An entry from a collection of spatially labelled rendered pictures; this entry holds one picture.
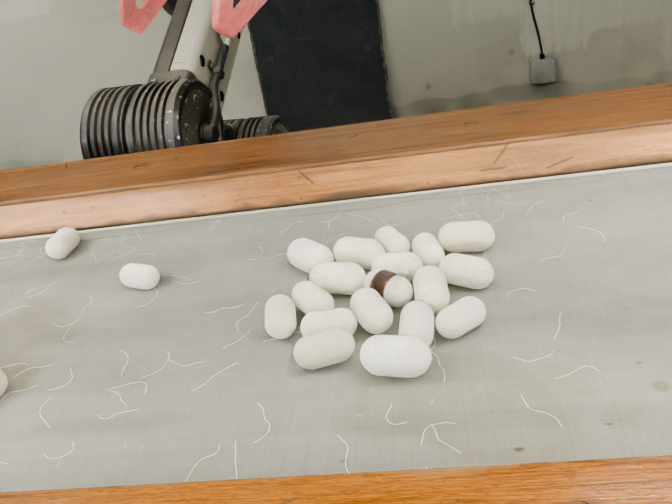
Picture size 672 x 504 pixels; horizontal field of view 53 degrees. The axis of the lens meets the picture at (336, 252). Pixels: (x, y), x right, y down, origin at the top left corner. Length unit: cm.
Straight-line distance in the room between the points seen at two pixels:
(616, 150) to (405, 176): 16
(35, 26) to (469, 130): 223
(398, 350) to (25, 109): 253
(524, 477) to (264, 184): 36
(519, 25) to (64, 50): 158
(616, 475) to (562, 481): 2
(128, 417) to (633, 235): 33
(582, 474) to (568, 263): 19
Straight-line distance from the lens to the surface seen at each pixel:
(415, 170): 55
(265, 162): 59
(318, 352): 37
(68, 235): 58
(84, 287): 53
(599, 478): 28
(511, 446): 33
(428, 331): 37
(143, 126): 78
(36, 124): 281
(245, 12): 41
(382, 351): 35
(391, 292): 40
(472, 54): 248
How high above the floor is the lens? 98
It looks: 30 degrees down
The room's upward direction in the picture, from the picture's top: 11 degrees counter-clockwise
